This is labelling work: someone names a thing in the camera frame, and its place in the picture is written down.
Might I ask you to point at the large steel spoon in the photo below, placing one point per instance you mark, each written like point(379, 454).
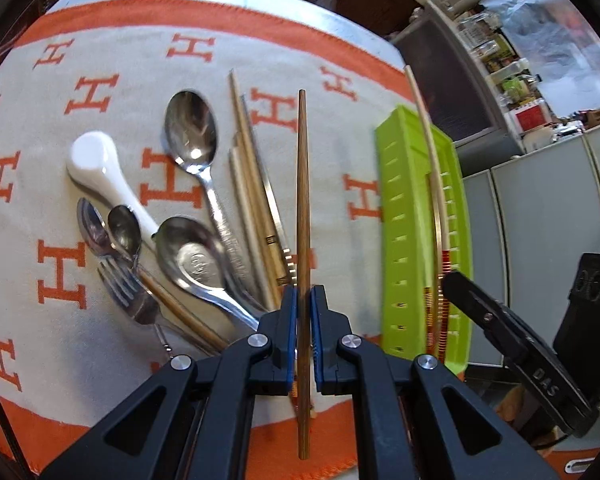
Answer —
point(191, 138)

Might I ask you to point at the pale wooden chopstick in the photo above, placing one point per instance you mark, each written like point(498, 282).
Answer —
point(258, 271)

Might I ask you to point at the red labelled white jar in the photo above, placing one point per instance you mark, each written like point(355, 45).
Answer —
point(531, 115)

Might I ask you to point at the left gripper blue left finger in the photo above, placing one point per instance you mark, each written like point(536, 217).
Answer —
point(275, 372)

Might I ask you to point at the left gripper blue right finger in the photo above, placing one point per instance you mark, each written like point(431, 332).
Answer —
point(331, 371)

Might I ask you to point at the metal chopstick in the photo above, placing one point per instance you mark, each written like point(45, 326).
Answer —
point(275, 244)

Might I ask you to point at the stainless dishwasher cabinet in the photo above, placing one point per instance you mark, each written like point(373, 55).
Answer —
point(461, 100)

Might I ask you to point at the steel fork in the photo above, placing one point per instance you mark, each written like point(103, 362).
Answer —
point(133, 298)

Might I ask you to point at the small steel teaspoon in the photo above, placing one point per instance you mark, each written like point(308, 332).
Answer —
point(125, 230)
point(95, 232)

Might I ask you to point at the steel soup spoon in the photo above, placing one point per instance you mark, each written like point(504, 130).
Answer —
point(195, 260)

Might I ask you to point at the thin brown bamboo chopstick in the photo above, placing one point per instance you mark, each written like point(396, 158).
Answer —
point(234, 88)

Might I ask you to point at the white ceramic spoon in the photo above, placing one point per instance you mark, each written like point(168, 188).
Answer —
point(93, 163)

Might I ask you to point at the light chopstick red end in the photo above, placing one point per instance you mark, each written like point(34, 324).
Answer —
point(440, 305)

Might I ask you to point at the lime green plastic tray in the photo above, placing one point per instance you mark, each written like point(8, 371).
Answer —
point(408, 237)

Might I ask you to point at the dark brown wooden chopstick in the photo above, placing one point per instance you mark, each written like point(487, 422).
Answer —
point(303, 239)

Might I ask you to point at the orange beige H-pattern cloth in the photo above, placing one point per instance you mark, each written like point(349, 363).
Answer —
point(68, 355)

